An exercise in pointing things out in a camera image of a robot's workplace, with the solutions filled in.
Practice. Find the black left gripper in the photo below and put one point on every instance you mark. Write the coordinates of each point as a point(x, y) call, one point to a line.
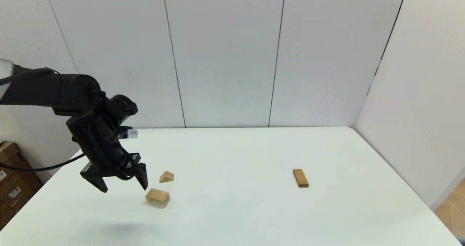
point(101, 148)

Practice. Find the arched wooden building block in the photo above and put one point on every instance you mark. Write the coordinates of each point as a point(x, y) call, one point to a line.
point(158, 197)

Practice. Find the rectangular wooden building block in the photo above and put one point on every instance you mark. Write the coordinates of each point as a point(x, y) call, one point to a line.
point(300, 178)

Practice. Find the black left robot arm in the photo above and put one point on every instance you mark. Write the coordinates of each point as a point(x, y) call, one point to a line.
point(36, 89)

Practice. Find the triangular wooden building block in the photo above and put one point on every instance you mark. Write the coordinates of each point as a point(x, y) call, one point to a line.
point(166, 177)

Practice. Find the labelled brown cardboard box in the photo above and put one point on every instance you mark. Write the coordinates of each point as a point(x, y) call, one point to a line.
point(12, 183)
point(23, 202)

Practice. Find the small brown cardboard box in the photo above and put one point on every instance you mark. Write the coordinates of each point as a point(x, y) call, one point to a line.
point(7, 151)

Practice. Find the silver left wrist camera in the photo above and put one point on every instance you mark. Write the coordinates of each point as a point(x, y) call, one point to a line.
point(130, 133)

